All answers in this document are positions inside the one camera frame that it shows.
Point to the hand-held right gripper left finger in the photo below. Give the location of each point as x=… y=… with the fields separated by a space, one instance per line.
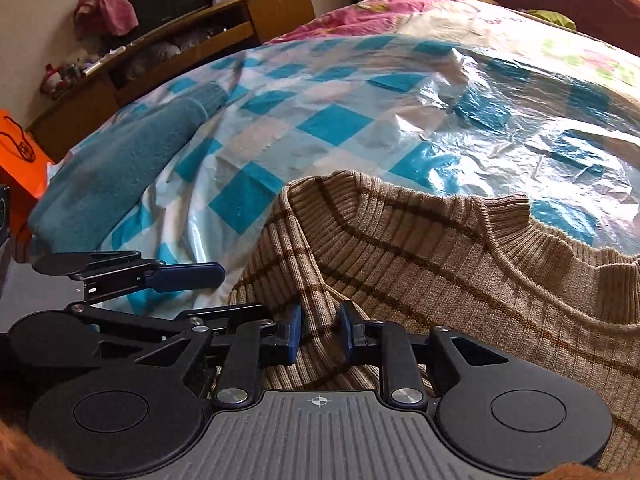
x=295 y=332

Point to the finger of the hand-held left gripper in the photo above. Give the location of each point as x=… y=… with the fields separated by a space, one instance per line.
x=190 y=275
x=240 y=311

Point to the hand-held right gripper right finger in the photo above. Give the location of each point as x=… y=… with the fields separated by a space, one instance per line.
x=345 y=327

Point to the beige striped ribbed sweater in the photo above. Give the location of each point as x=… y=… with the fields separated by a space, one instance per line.
x=425 y=270

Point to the brown furry clothing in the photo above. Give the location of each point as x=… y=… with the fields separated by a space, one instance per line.
x=25 y=455

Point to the teal fleece garment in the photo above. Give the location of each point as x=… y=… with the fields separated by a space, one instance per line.
x=110 y=170

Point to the black box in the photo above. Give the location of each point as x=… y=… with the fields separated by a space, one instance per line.
x=4 y=210

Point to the orange paper bag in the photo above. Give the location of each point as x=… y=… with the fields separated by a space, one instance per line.
x=20 y=170

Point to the blue checkered plastic sheet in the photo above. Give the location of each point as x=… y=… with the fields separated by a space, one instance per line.
x=330 y=125

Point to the red and white stuffed toys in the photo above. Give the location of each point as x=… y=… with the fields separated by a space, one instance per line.
x=65 y=72

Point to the pink cloth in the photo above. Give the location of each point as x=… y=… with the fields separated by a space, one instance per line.
x=107 y=10

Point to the wooden cabinet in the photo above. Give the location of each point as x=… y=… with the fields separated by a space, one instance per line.
x=280 y=10

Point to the pink floral quilt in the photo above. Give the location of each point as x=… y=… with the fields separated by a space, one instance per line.
x=360 y=15

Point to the green pillow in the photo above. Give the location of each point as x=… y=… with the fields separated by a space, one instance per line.
x=550 y=19

